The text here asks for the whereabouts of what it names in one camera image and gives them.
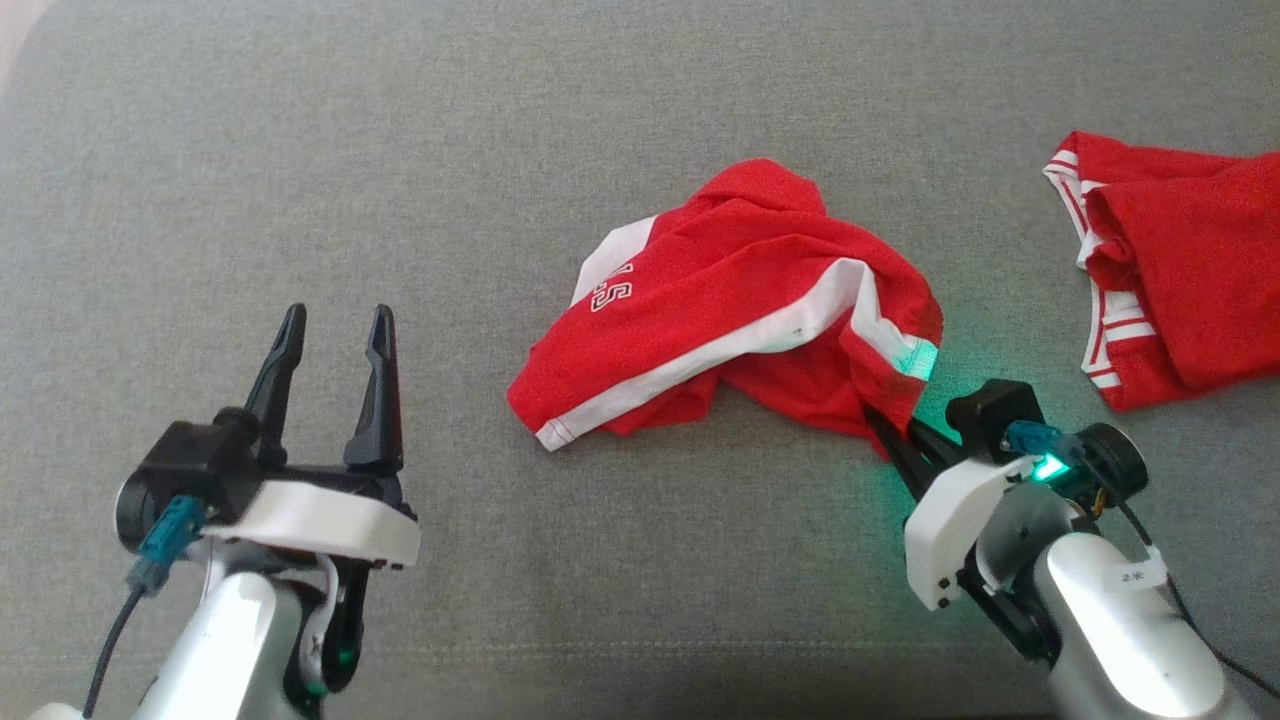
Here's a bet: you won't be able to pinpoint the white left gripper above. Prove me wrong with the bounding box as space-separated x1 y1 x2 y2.
205 304 421 571

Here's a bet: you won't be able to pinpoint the red white-striped sports shorts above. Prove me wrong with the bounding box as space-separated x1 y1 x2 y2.
507 158 944 461

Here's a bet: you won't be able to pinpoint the large grey sofa seat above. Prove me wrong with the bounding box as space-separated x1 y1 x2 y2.
0 0 1280 720

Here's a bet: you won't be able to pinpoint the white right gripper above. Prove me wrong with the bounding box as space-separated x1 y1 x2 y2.
865 405 1043 613

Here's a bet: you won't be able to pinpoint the red white-sleeved sports shirt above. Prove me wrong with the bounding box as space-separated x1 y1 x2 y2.
1043 130 1280 413

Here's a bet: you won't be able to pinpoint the white cable label tag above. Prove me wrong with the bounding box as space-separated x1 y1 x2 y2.
1100 545 1169 593

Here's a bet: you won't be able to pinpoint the left teal-plug black cable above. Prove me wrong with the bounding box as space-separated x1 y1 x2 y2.
82 495 206 720

